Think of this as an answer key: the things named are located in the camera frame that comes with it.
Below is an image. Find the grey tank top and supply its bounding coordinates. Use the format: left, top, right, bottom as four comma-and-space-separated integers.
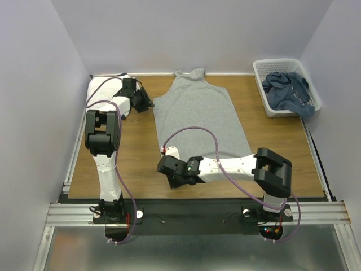
153, 68, 252, 160

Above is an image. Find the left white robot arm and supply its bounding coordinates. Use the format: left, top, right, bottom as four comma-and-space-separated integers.
85, 76, 154, 222

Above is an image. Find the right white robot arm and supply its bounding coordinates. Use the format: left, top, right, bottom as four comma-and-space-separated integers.
157, 147, 292, 220

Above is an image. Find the folded white tank top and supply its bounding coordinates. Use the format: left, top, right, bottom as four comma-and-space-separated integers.
85, 73, 135, 121

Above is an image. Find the blue tank top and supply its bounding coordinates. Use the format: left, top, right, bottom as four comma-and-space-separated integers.
262, 72, 315, 119

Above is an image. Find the white plastic basket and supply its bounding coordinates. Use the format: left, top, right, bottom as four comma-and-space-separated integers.
253, 59, 321, 118

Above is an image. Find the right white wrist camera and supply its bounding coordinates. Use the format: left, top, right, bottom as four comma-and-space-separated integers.
161, 146, 180, 160

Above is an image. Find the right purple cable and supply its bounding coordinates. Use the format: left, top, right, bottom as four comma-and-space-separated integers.
162, 126, 302, 244

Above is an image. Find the purple cable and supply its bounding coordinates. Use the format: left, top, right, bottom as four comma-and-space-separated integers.
162, 126, 302, 244
86, 76, 142, 246

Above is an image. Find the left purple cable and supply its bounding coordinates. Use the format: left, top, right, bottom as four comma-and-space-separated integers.
86, 76, 142, 246

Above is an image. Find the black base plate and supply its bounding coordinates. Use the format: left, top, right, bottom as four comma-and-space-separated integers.
93, 198, 297, 235

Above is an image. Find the aluminium frame rail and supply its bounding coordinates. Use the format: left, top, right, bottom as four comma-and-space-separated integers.
34, 202, 360, 270

